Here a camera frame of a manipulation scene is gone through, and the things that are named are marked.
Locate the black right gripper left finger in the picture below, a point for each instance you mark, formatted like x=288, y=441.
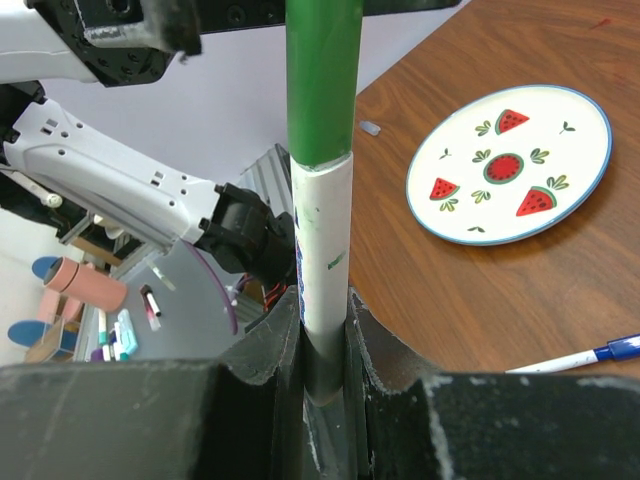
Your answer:
x=237, y=416

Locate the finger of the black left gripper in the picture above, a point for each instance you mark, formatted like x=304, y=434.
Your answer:
x=218, y=16

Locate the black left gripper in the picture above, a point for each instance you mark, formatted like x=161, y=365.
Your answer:
x=136, y=40

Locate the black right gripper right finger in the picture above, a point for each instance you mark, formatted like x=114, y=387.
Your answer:
x=407, y=419

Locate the green pen cap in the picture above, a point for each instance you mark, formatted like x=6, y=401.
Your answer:
x=322, y=57

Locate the white pen blue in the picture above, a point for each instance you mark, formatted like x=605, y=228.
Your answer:
x=558, y=364

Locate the white pen green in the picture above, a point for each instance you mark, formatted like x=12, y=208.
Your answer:
x=322, y=201

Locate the blue pen cap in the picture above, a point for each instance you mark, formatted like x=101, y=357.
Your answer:
x=620, y=349

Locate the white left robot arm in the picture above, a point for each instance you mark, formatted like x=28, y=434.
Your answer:
x=157, y=204

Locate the small clear plastic cap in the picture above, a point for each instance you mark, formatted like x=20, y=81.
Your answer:
x=370, y=128

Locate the watermelon pattern plate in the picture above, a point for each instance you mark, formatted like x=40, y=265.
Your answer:
x=509, y=165

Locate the aluminium frame rail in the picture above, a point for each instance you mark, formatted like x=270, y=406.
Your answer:
x=269, y=177

